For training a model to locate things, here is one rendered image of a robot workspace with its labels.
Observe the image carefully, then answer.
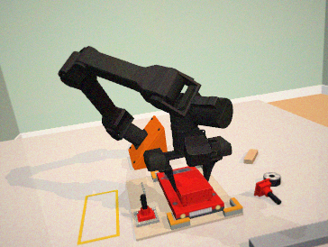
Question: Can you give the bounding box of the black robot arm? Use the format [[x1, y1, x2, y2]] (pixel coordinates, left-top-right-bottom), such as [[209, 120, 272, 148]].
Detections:
[[58, 46, 233, 167]]

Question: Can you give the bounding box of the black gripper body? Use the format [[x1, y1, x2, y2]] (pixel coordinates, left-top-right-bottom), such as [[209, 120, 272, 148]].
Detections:
[[143, 123, 232, 172]]

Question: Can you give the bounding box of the red hollow shell with corner bosses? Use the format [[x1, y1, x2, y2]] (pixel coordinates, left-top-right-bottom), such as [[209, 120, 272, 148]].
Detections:
[[173, 169, 213, 205]]

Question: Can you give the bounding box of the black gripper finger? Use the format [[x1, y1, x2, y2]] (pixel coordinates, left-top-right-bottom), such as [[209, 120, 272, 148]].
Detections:
[[159, 164, 177, 192], [203, 156, 223, 181]]

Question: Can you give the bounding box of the small black toy tyre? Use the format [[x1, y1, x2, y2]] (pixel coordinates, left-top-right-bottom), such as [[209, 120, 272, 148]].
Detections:
[[263, 172, 280, 187]]

